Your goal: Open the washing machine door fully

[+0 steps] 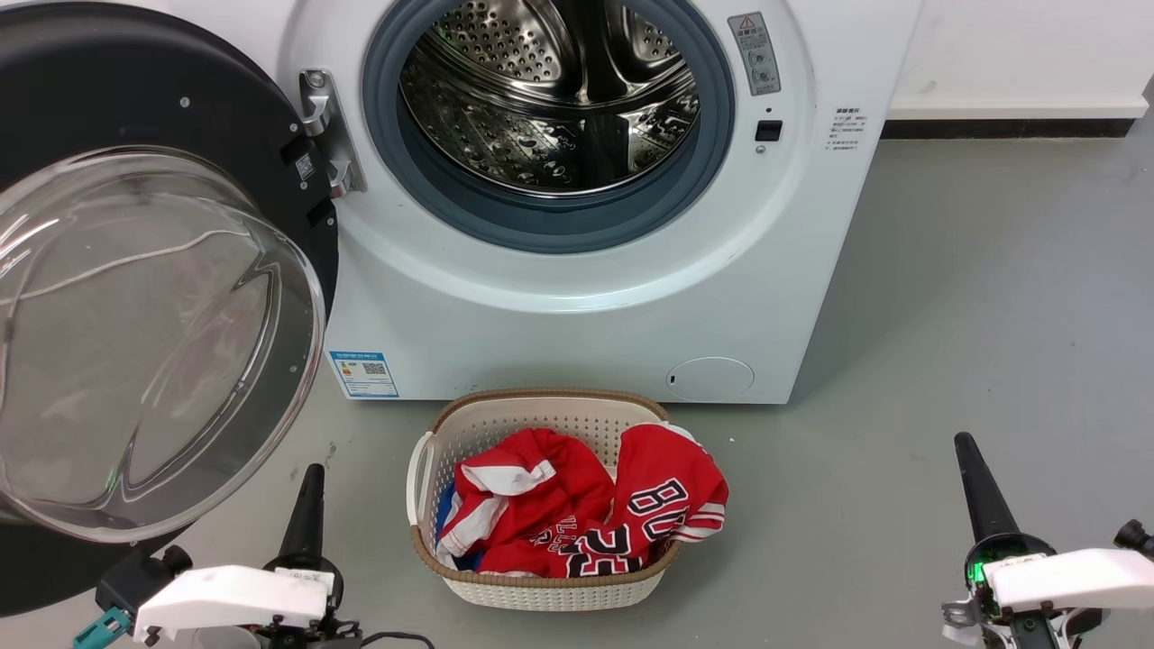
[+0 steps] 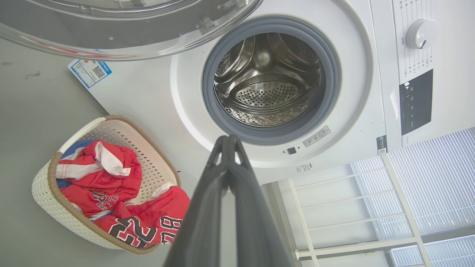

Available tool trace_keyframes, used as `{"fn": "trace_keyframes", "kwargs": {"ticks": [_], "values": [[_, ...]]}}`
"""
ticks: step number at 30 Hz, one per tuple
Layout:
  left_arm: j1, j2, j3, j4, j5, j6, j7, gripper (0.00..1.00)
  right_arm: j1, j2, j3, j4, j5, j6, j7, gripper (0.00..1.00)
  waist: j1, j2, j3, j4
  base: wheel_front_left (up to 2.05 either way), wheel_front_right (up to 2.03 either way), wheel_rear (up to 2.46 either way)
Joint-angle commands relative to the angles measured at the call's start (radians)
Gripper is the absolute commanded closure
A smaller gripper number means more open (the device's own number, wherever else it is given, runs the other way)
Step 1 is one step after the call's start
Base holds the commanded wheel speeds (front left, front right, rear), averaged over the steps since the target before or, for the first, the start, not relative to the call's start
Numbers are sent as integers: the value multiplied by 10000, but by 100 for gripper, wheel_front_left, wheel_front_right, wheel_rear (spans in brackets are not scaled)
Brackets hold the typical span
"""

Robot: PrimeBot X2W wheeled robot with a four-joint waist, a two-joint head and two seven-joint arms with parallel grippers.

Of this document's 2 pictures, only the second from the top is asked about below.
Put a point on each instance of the red jersey with black lettering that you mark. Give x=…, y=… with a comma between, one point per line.
x=163, y=207

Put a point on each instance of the small QR code sticker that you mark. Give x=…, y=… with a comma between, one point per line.
x=382, y=145

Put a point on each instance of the red jersey with white trim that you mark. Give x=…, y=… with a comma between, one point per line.
x=122, y=174

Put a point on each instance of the white warning sticker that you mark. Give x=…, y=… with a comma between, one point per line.
x=316, y=136

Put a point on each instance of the blue cloth piece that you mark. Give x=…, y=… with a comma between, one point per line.
x=79, y=146

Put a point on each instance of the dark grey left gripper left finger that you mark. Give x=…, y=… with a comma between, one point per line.
x=200, y=222

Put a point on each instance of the black display panel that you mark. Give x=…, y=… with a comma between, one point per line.
x=415, y=104

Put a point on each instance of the white window frame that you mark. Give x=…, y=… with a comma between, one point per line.
x=402, y=200

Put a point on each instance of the round black glass washer door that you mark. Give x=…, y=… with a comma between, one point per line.
x=111, y=37

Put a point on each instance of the small printed text label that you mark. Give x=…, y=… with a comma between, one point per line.
x=304, y=167

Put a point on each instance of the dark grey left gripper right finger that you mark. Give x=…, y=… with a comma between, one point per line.
x=256, y=230

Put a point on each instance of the white round control knob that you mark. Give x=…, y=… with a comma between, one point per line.
x=421, y=34

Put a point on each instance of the white window blind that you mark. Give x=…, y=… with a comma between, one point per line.
x=441, y=185

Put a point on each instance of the white front-load washing machine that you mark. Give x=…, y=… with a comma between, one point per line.
x=148, y=92

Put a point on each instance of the stainless steel washer drum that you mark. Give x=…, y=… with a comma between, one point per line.
x=267, y=96

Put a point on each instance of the white perforated laundry basket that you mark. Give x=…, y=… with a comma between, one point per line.
x=148, y=159

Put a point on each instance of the blue energy label sticker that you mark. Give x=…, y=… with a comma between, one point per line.
x=90, y=73

